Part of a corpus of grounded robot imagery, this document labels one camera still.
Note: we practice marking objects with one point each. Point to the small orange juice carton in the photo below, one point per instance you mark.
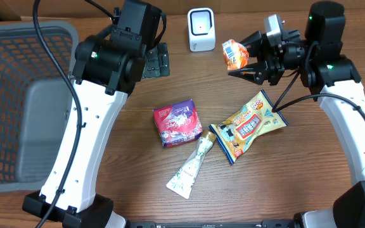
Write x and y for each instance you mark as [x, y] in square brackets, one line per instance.
[235, 55]

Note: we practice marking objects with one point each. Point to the red purple snack pack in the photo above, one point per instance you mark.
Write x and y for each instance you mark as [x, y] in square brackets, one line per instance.
[178, 123]

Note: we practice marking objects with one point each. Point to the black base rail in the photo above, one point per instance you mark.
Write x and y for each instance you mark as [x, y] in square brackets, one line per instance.
[217, 225]

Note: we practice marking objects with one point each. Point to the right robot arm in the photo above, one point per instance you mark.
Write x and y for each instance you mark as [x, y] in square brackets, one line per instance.
[333, 81]

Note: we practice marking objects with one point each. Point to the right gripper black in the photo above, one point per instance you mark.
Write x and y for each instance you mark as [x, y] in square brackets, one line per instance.
[269, 53]

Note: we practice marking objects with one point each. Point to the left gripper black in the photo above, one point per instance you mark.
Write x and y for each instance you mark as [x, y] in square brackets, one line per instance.
[158, 60]

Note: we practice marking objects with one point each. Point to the white barcode scanner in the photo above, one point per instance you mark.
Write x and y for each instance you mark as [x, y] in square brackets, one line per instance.
[201, 29]

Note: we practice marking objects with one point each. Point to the white tube pouch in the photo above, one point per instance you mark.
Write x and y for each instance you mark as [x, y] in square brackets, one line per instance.
[184, 179]

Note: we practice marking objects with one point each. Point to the cream snack bag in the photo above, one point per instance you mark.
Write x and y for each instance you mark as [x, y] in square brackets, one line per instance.
[236, 134]

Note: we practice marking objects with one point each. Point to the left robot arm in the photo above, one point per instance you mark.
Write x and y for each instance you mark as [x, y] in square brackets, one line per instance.
[107, 67]

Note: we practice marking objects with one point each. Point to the grey plastic shopping basket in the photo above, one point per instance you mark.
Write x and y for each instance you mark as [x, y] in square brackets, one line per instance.
[34, 101]

